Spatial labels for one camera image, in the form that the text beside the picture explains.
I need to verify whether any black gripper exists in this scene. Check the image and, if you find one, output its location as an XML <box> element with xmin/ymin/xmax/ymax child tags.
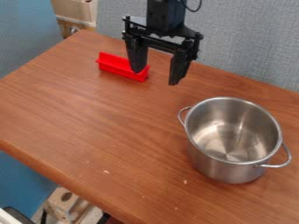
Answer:
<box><xmin>123</xmin><ymin>0</ymin><xmax>203</xmax><ymax>86</ymax></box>

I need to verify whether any red plastic block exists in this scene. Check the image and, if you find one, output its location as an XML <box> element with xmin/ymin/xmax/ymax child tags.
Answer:
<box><xmin>97</xmin><ymin>52</ymin><xmax>150</xmax><ymax>82</ymax></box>

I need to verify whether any stainless steel pot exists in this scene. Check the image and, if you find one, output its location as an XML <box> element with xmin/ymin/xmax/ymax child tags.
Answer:
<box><xmin>178</xmin><ymin>96</ymin><xmax>293</xmax><ymax>184</ymax></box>

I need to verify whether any black and white object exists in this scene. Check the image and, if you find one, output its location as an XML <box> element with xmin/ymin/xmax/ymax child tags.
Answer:
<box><xmin>0</xmin><ymin>207</ymin><xmax>34</xmax><ymax>224</ymax></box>

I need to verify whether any black cable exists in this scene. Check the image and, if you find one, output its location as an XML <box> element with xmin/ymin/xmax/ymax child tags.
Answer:
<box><xmin>179</xmin><ymin>0</ymin><xmax>203</xmax><ymax>13</ymax></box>

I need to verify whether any wooden post with bolt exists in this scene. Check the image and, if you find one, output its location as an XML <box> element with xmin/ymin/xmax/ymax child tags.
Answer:
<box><xmin>51</xmin><ymin>0</ymin><xmax>99</xmax><ymax>38</ymax></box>

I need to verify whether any wooden frame under table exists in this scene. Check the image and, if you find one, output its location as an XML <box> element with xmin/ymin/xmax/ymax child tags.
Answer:
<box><xmin>33</xmin><ymin>187</ymin><xmax>103</xmax><ymax>224</ymax></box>

